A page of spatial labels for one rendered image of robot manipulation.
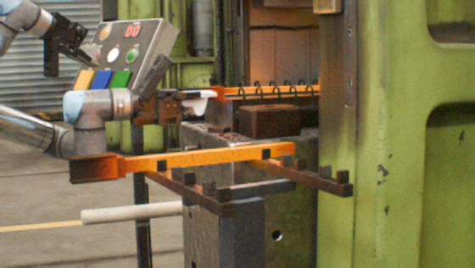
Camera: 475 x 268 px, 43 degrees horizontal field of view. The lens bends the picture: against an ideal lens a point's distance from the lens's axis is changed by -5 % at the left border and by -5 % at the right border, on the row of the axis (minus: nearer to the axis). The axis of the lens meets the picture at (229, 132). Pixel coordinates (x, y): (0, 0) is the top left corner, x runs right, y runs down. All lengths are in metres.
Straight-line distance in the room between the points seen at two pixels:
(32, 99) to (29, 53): 0.67
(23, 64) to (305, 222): 8.09
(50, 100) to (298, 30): 7.71
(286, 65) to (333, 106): 0.51
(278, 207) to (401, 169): 0.32
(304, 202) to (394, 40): 0.45
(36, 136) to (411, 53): 0.85
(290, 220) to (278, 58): 0.56
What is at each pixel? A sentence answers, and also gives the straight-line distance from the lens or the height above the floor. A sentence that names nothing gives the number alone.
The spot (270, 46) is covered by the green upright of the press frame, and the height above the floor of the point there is 1.11.
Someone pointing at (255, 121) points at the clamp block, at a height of 0.95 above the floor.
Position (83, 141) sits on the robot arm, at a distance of 1.43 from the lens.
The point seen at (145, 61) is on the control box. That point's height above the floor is 1.07.
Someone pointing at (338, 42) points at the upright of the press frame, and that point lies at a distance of 1.30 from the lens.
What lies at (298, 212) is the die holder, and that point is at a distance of 1.42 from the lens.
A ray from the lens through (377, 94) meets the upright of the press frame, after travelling 1.20.
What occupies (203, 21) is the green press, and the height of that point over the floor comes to 1.31.
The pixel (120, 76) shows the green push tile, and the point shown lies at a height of 1.03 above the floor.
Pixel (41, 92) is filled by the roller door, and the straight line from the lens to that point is 9.34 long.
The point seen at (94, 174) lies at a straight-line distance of 1.09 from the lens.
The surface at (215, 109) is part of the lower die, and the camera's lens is 1.58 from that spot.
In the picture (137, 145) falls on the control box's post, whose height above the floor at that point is 0.79.
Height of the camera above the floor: 1.13
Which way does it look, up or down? 9 degrees down
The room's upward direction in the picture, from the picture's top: 1 degrees counter-clockwise
